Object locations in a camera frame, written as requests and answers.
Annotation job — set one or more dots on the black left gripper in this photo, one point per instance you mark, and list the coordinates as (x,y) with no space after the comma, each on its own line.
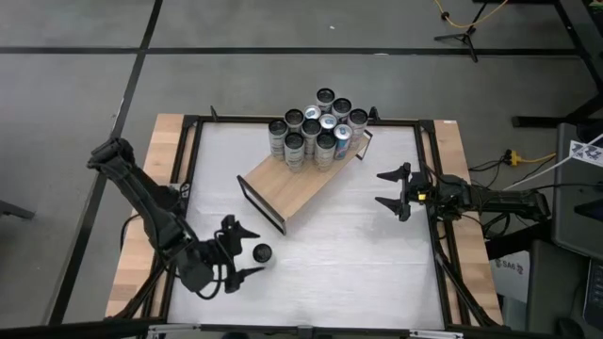
(212,261)

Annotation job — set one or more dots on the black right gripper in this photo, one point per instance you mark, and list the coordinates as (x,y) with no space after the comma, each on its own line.
(419,193)

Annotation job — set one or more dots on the white Celsius can blue band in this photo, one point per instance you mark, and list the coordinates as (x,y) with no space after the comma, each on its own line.
(262,253)

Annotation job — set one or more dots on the blue silver Red Bull can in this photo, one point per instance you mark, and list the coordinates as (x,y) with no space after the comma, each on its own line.
(343,133)
(328,121)
(312,112)

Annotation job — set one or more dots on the white Celsius Peach Vibe can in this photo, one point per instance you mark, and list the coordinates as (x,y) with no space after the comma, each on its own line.
(358,116)
(341,104)
(326,95)

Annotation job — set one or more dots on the white Celsius can yellow band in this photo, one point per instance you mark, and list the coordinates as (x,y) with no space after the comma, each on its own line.
(326,140)

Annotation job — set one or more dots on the silver can black lid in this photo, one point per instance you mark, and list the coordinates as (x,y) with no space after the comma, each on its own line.
(311,127)

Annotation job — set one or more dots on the white Celsius Arctic can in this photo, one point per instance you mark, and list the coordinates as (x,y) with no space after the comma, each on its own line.
(294,140)

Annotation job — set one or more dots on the white Celsius can orange logo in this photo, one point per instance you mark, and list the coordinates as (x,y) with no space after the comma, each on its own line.
(294,116)

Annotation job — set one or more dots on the white Celsius can blue logo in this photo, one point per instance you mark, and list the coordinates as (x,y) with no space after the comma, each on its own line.
(278,126)

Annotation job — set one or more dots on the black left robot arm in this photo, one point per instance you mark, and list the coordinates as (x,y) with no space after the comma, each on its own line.
(141,198)

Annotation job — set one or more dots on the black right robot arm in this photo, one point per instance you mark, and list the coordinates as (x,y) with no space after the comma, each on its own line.
(509,202)

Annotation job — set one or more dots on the white printed box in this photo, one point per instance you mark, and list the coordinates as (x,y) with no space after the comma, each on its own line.
(511,278)

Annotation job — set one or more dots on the black tripod stand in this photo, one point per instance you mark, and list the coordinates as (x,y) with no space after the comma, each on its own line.
(466,37)

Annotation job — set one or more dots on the dark grey cabinet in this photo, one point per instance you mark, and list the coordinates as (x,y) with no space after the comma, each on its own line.
(556,287)

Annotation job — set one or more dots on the black rig beam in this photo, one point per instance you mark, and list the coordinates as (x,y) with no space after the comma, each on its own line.
(70,329)

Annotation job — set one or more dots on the white marker tag paper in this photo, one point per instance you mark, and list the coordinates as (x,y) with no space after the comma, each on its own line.
(586,153)

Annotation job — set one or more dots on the grey chair base leg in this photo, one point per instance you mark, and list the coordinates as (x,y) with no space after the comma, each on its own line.
(14,209)

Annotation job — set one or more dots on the black desk frame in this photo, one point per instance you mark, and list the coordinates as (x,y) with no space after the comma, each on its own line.
(580,37)

